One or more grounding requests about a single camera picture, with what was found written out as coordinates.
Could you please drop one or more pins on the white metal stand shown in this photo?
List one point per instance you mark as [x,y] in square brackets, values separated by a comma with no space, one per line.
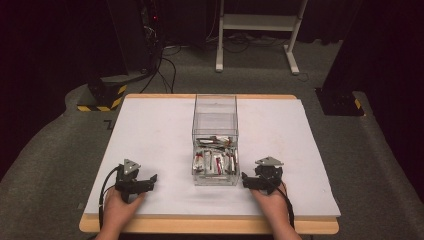
[258,22]

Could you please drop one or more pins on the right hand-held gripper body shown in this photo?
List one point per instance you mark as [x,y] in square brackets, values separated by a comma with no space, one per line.
[270,173]

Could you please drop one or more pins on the clear acrylic drawer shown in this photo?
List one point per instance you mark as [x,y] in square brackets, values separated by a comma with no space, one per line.
[215,180]

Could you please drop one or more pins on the black stand base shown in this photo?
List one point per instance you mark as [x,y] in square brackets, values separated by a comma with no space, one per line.
[338,103]

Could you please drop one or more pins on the black base with yellow stripes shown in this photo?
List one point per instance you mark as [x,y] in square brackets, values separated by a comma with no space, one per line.
[105,95]

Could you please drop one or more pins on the black computer tower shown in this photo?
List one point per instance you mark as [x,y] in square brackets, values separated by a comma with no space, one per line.
[136,36]

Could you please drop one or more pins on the white table mat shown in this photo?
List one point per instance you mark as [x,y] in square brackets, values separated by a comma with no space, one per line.
[160,133]

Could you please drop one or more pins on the clear acrylic drawer case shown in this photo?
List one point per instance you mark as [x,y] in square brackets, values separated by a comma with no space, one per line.
[215,113]

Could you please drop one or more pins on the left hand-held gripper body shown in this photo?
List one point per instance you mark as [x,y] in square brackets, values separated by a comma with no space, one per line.
[128,181]

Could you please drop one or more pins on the batteries inside box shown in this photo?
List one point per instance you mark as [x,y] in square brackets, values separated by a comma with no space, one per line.
[216,160]

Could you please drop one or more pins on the person's left hand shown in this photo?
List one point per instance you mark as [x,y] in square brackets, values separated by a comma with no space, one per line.
[118,208]

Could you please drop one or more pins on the person's right hand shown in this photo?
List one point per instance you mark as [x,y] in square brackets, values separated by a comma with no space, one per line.
[271,206]

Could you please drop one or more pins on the wooden table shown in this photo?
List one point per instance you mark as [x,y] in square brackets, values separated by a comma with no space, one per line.
[206,226]

